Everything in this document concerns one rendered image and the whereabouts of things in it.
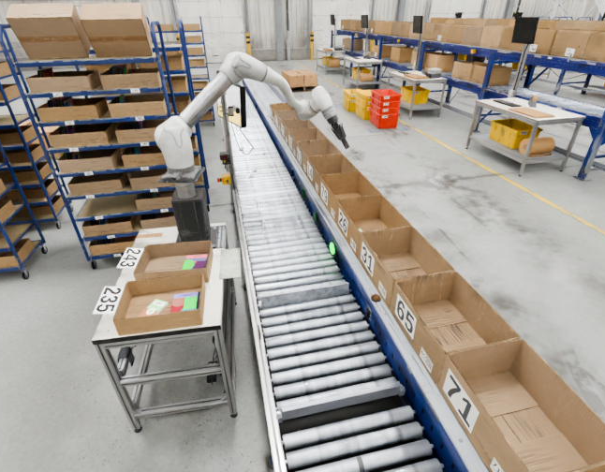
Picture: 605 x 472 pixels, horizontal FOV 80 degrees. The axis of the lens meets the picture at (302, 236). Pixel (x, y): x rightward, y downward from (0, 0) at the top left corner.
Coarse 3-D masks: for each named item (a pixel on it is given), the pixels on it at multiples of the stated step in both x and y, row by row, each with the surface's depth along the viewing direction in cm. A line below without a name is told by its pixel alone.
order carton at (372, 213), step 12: (348, 204) 220; (360, 204) 222; (372, 204) 224; (384, 204) 220; (336, 216) 222; (348, 216) 198; (360, 216) 226; (372, 216) 228; (384, 216) 222; (396, 216) 206; (348, 228) 201; (360, 228) 219; (372, 228) 219; (384, 228) 219; (348, 240) 204; (360, 240) 187
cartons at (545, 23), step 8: (480, 24) 1222; (488, 24) 1191; (496, 24) 1157; (504, 24) 1128; (512, 24) 1096; (544, 24) 992; (552, 24) 971; (560, 24) 948; (568, 24) 926; (576, 24) 907; (584, 24) 887; (592, 24) 870; (600, 24) 869
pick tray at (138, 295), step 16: (128, 288) 185; (144, 288) 188; (160, 288) 190; (176, 288) 192; (192, 288) 193; (128, 304) 183; (144, 304) 183; (128, 320) 163; (144, 320) 164; (160, 320) 166; (176, 320) 168; (192, 320) 169
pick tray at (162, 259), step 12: (144, 252) 210; (156, 252) 217; (168, 252) 218; (180, 252) 219; (192, 252) 220; (204, 252) 221; (144, 264) 208; (156, 264) 212; (168, 264) 212; (180, 264) 212; (144, 276) 192; (156, 276) 192; (204, 276) 196
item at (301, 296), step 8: (312, 288) 184; (320, 288) 185; (328, 288) 186; (336, 288) 188; (344, 288) 189; (264, 296) 180; (272, 296) 180; (280, 296) 182; (288, 296) 183; (296, 296) 184; (304, 296) 185; (312, 296) 186; (320, 296) 188; (328, 296) 189; (336, 296) 190; (264, 304) 182; (272, 304) 183; (280, 304) 184
